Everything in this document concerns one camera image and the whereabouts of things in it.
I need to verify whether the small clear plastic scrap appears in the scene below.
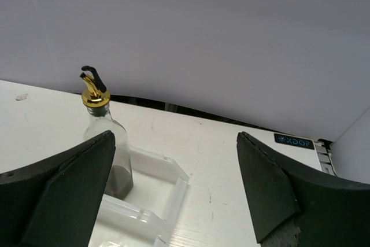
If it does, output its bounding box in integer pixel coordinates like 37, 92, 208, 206
16, 93, 28, 101

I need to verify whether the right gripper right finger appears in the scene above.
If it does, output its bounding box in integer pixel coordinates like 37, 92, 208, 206
237, 132, 369, 246

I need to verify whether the glass bottle dark sauce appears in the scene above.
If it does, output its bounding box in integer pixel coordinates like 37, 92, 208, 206
80, 65, 134, 200

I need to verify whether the white plastic organizer tray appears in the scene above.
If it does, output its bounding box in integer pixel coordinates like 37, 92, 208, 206
89, 146, 189, 246

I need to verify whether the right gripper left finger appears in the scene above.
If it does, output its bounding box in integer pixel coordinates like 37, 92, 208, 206
1, 137, 110, 246

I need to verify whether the right xdof logo sticker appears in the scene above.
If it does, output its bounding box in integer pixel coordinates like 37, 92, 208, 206
273, 133, 315, 150

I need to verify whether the aluminium table frame rail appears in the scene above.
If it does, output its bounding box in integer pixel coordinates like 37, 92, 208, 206
314, 139, 338, 176

